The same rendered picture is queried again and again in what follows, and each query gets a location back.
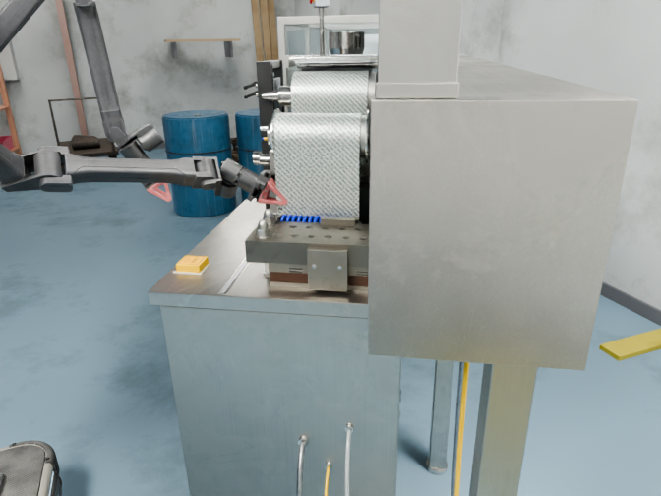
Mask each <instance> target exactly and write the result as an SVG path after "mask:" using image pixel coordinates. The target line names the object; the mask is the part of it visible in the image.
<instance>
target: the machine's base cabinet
mask: <svg viewBox="0 0 661 496"><path fill-rule="evenodd" d="M160 309H161V316H162V322H163V328H164V334H165V340H166V346H167V353H168V359H169V365H170V372H171V378H172V384H173V391H174V397H175V402H176V409H177V415H178V421H179V428H180V434H181V440H182V447H183V453H184V459H185V466H186V471H187V477H188V484H189V490H190V496H296V483H297V463H298V453H299V447H300V446H299V445H298V439H299V437H300V436H306V437H307V438H308V439H309V443H308V446H306V448H305V455H304V466H303V496H325V483H326V473H327V470H326V469H325V464H326V462H331V463H332V468H331V470H330V475H329V487H328V496H345V451H346V436H347V433H346V432H345V425H346V424H349V423H350V424H352V425H353V426H354V429H353V432H352V433H351V438H350V457H349V496H396V477H397V453H398V429H399V419H400V410H399V406H400V402H401V388H400V382H401V358H402V357H388V356H375V355H368V353H367V349H368V318H355V317H338V316H322V315H306V314H289V313H273V312H257V311H241V310H224V309H209V308H192V307H176V306H160Z"/></svg>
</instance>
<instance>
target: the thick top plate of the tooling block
mask: <svg viewBox="0 0 661 496"><path fill-rule="evenodd" d="M257 228H258V226H257V227H256V228H255V229H254V230H253V231H252V233H251V234H250V235H249V236H248V237H247V238H246V240H245V251H246V262H250V263H271V264H292V265H308V264H307V249H308V247H319V248H342V249H348V267H356V268H369V224H360V223H355V226H340V225H321V223H320V222H302V221H277V222H276V223H275V225H273V226H268V228H269V230H270V237H269V238H266V239H260V238H257Z"/></svg>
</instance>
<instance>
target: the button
mask: <svg viewBox="0 0 661 496"><path fill-rule="evenodd" d="M208 263H209V258H208V256H187V255H186V256H185V257H184V258H182V259H181V260H180V261H179V262H178V263H177V264H176V271H177V272H190V273H200V272H201V271H202V270H203V269H204V267H205V266H206V265H207V264H208Z"/></svg>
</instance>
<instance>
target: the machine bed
mask: <svg viewBox="0 0 661 496"><path fill-rule="evenodd" d="M247 199H248V198H247ZM247 199H246V200H245V201H244V202H243V203H242V204H240V205H239V206H238V207H237V208H236V209H235V210H234V211H233V212H232V213H231V214H230V215H229V216H228V217H227V218H226V219H224V220H223V221H222V222H221V223H220V224H219V225H218V226H217V227H216V228H215V229H214V230H213V231H212V232H211V233H210V234H209V235H207V236H206V237H205V238H204V239H203V240H202V241H201V242H200V243H199V244H198V245H197V246H196V247H195V248H194V249H193V250H192V251H190V252H189V253H188V254H187V256H208V258H209V262H211V264H210V265H209V266H208V267H207V268H206V270H205V271H204V272H203V273H202V274H201V275H193V274H173V272H174V271H175V270H176V266H175V267H173V268H172V269H171V270H170V271H169V272H168V273H167V274H166V275H165V276H164V277H163V278H162V279H161V280H160V281H159V282H157V283H156V284H155V285H154V286H153V287H152V288H151V289H150V290H149V291H148V297H149V303H150V305H159V306H176V307H192V308H209V309H224V310H241V311H257V312H273V313H289V314H306V315H322V316H338V317H355V318H368V291H362V290H347V292H346V291H328V290H310V289H308V288H306V287H287V286H270V277H265V276H264V275H263V271H264V270H265V263H249V264H248V266H247V267H246V268H245V270H244V271H243V272H242V274H241V275H240V276H239V278H238V279H237V281H236V282H235V283H234V284H233V285H232V286H231V288H230V289H229V290H228V292H227V293H226V294H224V293H219V292H220V290H221V289H222V288H223V287H224V285H225V284H226V283H227V281H228V280H229V279H230V278H231V276H232V275H233V274H234V272H235V271H236V270H237V269H238V267H239V266H240V265H241V263H242V262H243V261H244V260H245V258H246V251H245V240H246V238H247V237H248V236H249V235H250V234H251V233H252V231H253V230H254V229H255V228H256V227H257V225H258V222H259V221H260V220H261V219H263V216H264V211H265V209H266V204H262V203H258V202H257V201H256V200H257V199H256V198H254V199H253V200H252V202H250V201H248V200H247Z"/></svg>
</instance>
